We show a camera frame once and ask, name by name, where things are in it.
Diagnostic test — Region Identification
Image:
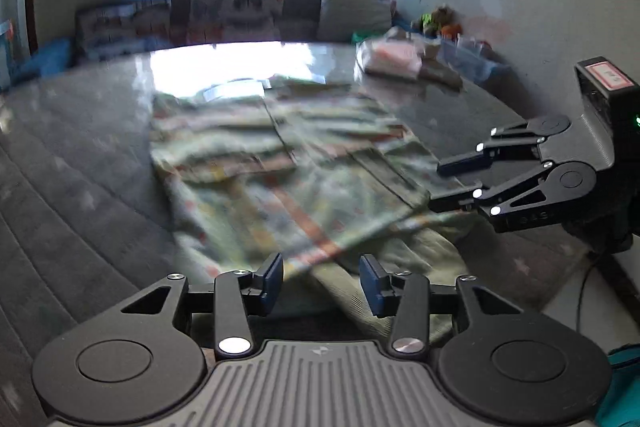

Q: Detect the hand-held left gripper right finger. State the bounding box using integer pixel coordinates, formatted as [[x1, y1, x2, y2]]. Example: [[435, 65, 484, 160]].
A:
[[359, 253, 524, 361]]

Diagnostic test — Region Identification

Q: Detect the grey cushion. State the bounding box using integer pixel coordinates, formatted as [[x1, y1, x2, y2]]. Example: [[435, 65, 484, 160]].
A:
[[319, 0, 394, 42]]

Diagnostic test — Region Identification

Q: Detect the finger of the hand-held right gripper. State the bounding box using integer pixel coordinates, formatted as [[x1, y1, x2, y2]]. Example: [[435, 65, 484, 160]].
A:
[[427, 161, 555, 219], [436, 120, 546, 178]]

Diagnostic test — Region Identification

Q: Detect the clear plastic storage box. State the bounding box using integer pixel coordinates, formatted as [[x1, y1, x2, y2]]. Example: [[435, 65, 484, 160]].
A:
[[439, 36, 512, 84]]

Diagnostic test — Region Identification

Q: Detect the blue sofa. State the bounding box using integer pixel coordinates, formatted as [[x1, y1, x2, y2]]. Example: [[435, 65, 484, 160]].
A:
[[7, 0, 401, 80]]

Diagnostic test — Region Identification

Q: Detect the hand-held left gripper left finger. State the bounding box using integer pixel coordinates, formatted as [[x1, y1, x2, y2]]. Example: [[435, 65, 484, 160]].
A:
[[120, 252, 286, 361]]

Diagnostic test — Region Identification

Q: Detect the black cable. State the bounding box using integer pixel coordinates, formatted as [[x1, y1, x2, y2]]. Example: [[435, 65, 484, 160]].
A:
[[574, 251, 612, 340]]

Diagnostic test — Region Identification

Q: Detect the green brown stuffed toy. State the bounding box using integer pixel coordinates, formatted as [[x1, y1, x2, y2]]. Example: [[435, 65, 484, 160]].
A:
[[411, 6, 454, 34]]

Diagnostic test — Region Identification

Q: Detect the butterfly print cushion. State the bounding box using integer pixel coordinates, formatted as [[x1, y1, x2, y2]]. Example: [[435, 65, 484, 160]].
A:
[[189, 0, 287, 44], [75, 1, 172, 58]]

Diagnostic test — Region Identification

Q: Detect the green patterned garment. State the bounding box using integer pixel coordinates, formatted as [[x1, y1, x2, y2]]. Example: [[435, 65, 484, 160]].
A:
[[149, 76, 482, 350]]

